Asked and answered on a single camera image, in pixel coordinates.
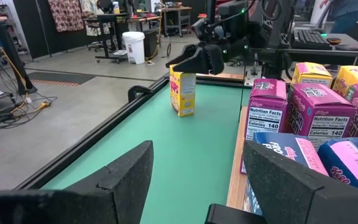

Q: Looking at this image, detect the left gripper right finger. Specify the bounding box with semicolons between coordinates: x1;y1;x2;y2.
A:
243;140;358;224

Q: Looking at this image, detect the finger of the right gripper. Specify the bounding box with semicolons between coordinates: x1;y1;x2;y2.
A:
165;44;200;68
172;45;225;76

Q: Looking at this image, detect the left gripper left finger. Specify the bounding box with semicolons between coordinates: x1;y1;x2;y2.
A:
0;140;154;224

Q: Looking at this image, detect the yellow Corn Pops cereal box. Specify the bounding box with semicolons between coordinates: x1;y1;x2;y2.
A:
332;65;358;98
291;62;334;89
168;64;197;118

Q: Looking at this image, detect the blue Frosted Flakes cereal box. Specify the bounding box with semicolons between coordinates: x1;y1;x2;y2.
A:
317;136;358;195
240;131;331;216

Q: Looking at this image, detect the black waste bin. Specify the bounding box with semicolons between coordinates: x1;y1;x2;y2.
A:
142;28;159;58

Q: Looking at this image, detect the wooden workbench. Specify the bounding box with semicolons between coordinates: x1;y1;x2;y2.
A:
161;6;193;37

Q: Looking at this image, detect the white trash bin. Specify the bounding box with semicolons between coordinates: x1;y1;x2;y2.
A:
121;30;146;65

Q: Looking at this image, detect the black table clamp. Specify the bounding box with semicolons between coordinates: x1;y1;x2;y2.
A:
127;85;154;104

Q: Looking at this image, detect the black keyboard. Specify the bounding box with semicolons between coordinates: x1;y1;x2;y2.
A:
291;29;334;51

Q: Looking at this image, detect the black keyboard desk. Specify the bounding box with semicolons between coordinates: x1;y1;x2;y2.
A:
250;32;358;68

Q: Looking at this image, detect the green table mat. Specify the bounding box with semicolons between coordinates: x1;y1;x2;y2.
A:
40;83;251;224

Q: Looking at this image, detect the pale patterned cloth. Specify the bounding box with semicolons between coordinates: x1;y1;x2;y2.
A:
80;0;110;37

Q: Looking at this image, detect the brown patterned cloth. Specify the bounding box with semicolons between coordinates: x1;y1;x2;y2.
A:
47;0;85;33

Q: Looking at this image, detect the black floor mat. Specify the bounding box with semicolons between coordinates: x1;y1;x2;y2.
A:
27;71;97;87

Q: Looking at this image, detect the black floor stand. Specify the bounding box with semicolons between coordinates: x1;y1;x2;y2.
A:
0;21;39;96

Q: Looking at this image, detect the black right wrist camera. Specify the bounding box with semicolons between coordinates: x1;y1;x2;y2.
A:
218;0;250;20

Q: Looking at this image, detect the black table frame rail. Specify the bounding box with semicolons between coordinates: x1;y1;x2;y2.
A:
13;75;246;191

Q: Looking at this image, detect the wooden shelf with black frame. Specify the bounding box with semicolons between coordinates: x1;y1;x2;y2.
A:
204;40;269;224

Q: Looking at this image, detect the yellow floor cable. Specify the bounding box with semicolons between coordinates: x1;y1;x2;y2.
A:
0;17;52;114

